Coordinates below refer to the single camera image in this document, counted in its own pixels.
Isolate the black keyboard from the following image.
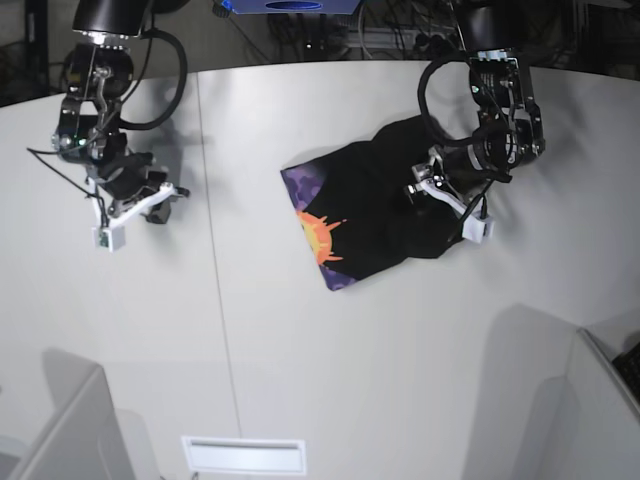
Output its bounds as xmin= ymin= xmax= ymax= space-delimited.
xmin=613 ymin=344 xmax=640 ymax=400

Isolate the black T-shirt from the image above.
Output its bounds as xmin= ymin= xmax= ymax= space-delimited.
xmin=281 ymin=117 xmax=461 ymax=291

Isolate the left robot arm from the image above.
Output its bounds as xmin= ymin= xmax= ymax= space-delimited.
xmin=416 ymin=1 xmax=545 ymax=193

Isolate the white right partition panel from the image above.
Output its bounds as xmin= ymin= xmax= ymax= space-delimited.
xmin=463 ymin=305 xmax=639 ymax=479

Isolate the blue box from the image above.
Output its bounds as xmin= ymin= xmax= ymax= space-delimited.
xmin=219 ymin=0 xmax=360 ymax=15

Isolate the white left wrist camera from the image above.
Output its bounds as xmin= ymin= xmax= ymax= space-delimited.
xmin=416 ymin=179 xmax=494 ymax=244

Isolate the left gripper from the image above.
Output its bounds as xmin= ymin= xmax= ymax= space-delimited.
xmin=403 ymin=145 xmax=512 ymax=205

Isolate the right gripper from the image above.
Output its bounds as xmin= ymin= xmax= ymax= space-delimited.
xmin=85 ymin=152 xmax=190 ymax=225

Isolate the white table slot plate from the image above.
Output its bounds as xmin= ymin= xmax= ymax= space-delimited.
xmin=181 ymin=436 xmax=307 ymax=476

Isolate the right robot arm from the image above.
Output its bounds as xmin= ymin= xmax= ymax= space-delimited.
xmin=30 ymin=1 xmax=190 ymax=230

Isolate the white partition panel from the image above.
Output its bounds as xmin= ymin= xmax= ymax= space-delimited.
xmin=1 ymin=349 xmax=162 ymax=479
xmin=463 ymin=305 xmax=639 ymax=479

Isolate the white left partition panel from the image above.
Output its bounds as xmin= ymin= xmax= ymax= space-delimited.
xmin=1 ymin=349 xmax=162 ymax=479

